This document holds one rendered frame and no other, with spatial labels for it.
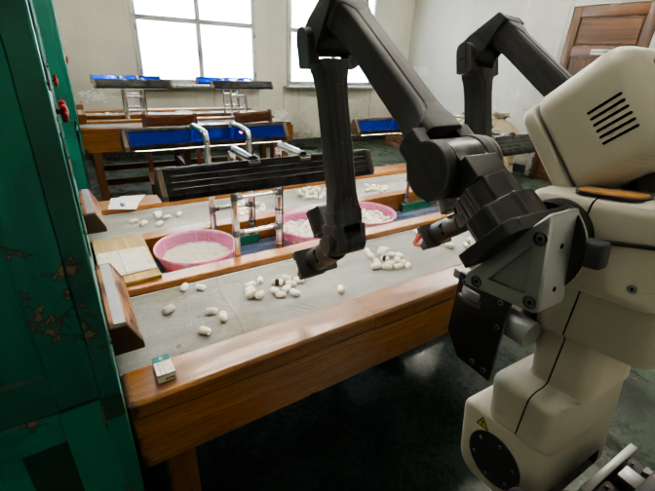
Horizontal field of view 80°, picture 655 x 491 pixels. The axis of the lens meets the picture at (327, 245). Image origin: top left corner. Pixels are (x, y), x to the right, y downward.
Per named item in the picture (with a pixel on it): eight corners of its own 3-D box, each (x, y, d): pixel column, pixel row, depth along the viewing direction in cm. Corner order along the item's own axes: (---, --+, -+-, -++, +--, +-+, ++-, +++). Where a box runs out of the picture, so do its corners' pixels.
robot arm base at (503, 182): (514, 232, 40) (579, 214, 46) (473, 169, 43) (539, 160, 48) (461, 269, 47) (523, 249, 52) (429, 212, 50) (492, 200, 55)
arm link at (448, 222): (461, 231, 101) (476, 228, 103) (452, 207, 102) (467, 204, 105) (443, 240, 106) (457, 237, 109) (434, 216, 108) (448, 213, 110)
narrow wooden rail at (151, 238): (459, 201, 223) (463, 182, 219) (97, 277, 132) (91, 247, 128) (451, 198, 227) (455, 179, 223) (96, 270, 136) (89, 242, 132)
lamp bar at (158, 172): (374, 174, 121) (377, 151, 118) (162, 204, 90) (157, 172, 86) (359, 169, 127) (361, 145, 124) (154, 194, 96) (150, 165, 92)
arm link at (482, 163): (485, 187, 45) (516, 181, 47) (442, 121, 49) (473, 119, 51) (440, 228, 52) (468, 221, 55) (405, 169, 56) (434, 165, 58)
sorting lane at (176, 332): (573, 230, 174) (575, 225, 173) (121, 383, 83) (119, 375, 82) (513, 208, 196) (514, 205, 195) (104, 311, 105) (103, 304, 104)
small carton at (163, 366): (176, 378, 79) (175, 370, 78) (158, 384, 77) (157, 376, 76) (170, 359, 83) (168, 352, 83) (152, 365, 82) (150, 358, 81)
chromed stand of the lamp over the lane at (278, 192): (309, 288, 128) (314, 151, 109) (251, 306, 118) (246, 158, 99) (283, 264, 142) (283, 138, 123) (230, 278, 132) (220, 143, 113)
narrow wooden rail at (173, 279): (510, 220, 199) (515, 200, 194) (109, 330, 108) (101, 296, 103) (500, 217, 203) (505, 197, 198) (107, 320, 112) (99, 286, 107)
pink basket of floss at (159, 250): (250, 258, 145) (249, 235, 141) (213, 295, 122) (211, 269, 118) (186, 247, 151) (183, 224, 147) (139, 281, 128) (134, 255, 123)
